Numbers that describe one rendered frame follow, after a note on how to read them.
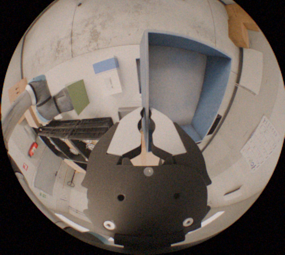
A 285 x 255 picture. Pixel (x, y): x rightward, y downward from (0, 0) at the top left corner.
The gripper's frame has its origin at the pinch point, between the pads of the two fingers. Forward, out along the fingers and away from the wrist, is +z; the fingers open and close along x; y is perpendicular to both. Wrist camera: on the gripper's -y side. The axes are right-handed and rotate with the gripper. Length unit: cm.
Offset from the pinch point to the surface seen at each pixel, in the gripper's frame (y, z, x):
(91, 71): -4, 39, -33
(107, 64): -7.2, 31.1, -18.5
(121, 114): 28, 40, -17
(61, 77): -6, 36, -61
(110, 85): 4.1, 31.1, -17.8
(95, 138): 29.9, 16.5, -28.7
